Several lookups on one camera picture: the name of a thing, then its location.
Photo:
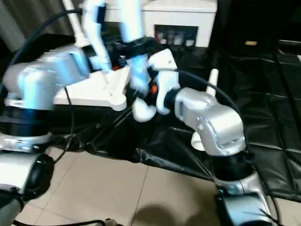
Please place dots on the white plastic table leg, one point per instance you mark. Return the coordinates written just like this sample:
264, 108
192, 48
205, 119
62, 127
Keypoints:
212, 80
138, 70
76, 23

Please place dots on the white plastic table top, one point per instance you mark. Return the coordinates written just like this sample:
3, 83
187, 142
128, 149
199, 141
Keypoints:
98, 94

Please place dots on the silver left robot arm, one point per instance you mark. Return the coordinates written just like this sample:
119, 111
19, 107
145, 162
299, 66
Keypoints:
47, 77

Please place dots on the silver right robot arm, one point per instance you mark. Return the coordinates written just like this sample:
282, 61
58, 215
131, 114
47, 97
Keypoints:
216, 122

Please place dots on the white cabinet with glass doors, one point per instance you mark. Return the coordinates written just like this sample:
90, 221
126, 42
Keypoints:
178, 14

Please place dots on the grey curtain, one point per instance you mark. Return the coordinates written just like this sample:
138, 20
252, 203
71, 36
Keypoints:
30, 16

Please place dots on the small yellow tag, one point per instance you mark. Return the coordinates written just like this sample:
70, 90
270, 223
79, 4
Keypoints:
250, 43

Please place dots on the black mat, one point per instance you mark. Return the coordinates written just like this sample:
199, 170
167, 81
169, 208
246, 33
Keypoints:
270, 106

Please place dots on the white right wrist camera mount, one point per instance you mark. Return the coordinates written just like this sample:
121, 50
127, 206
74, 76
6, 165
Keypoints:
167, 70

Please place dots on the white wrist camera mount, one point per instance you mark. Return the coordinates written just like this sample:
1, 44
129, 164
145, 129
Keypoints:
94, 42
167, 70

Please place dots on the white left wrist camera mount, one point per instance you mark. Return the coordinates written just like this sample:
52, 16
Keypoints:
94, 42

